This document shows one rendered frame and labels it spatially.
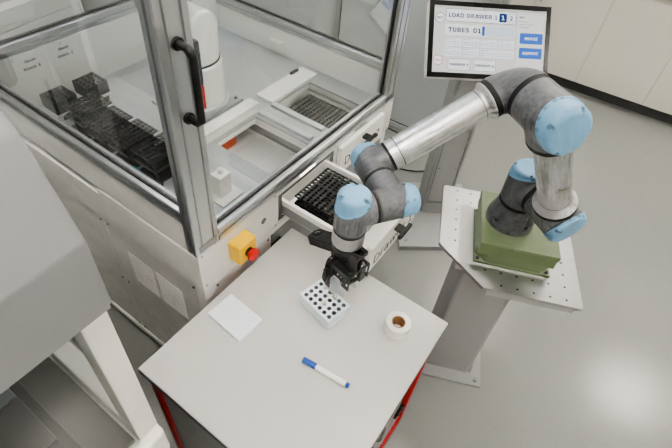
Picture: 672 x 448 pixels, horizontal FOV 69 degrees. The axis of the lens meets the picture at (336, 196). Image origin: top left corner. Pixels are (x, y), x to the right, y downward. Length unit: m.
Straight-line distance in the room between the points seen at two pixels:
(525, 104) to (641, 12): 3.03
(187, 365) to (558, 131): 1.05
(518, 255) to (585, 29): 2.80
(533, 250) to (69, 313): 1.29
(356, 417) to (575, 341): 1.52
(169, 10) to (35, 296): 0.52
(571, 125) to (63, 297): 0.96
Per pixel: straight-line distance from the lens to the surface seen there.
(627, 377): 2.64
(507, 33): 2.24
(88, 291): 0.71
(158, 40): 0.94
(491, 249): 1.61
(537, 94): 1.14
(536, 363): 2.46
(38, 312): 0.68
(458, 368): 2.27
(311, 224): 1.49
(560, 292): 1.69
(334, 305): 1.42
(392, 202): 1.05
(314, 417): 1.30
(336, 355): 1.37
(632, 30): 4.17
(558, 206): 1.40
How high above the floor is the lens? 1.97
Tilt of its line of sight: 44 degrees down
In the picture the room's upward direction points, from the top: 6 degrees clockwise
